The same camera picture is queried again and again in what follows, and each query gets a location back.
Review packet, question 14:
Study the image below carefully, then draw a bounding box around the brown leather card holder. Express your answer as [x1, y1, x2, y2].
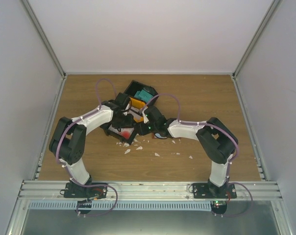
[152, 133, 180, 143]

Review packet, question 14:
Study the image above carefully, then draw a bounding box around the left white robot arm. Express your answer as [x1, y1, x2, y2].
[49, 93, 134, 198]

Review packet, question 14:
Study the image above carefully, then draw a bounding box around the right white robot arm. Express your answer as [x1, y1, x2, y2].
[135, 106, 239, 198]

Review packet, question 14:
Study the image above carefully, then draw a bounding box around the red patterned card stack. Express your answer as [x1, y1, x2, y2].
[109, 126, 134, 140]

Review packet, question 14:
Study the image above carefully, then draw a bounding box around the black bin with red cards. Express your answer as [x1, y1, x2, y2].
[100, 123, 138, 145]

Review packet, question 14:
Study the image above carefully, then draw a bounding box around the teal card stack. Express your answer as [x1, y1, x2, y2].
[134, 90, 153, 102]

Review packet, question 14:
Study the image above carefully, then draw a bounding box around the black bin with teal cards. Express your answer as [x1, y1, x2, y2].
[124, 80, 158, 103]

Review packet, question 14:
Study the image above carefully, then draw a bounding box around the orange plastic bin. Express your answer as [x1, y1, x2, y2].
[128, 97, 146, 123]

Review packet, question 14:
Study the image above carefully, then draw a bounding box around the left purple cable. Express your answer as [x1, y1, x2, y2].
[55, 78, 117, 188]

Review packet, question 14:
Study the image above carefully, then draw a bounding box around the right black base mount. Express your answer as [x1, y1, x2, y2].
[188, 182, 237, 199]

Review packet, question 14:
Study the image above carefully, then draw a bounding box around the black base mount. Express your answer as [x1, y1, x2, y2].
[188, 182, 237, 199]
[60, 181, 108, 200]

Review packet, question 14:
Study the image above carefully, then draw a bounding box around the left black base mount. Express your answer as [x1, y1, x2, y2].
[60, 181, 108, 200]

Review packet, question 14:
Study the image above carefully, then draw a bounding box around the grey slotted cable duct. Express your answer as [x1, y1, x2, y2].
[28, 200, 211, 212]

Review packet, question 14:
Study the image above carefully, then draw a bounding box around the aluminium front rail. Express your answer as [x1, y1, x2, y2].
[18, 181, 282, 201]

